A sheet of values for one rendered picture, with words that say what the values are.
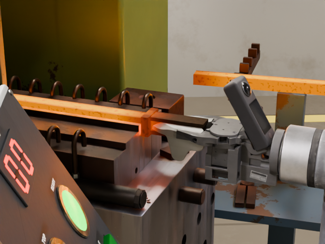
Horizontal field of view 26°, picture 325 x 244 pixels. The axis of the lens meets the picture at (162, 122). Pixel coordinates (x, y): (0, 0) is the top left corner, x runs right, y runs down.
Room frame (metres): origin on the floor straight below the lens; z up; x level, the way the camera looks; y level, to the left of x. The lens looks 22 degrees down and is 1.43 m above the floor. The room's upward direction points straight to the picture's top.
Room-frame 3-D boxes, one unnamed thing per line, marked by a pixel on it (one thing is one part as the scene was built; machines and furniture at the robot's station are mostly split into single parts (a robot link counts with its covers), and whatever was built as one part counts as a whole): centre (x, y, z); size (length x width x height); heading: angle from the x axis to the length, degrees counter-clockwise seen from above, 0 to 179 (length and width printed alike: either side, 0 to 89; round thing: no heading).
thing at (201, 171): (1.13, -0.08, 0.87); 0.04 x 0.03 x 0.03; 69
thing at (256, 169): (1.02, -0.13, 0.97); 0.12 x 0.08 x 0.09; 69
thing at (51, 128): (1.00, 0.17, 0.98); 0.04 x 0.01 x 0.09; 159
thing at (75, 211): (0.61, 0.09, 1.09); 0.05 x 0.03 x 0.04; 159
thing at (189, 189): (1.06, -0.05, 0.87); 0.04 x 0.03 x 0.03; 69
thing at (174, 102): (1.25, 0.03, 0.95); 0.12 x 0.09 x 0.07; 69
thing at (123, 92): (1.17, 0.07, 0.99); 0.04 x 0.01 x 0.06; 159
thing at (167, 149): (1.13, -0.02, 0.92); 0.04 x 0.03 x 0.01; 133
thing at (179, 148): (1.04, -0.02, 0.98); 0.09 x 0.03 x 0.06; 72
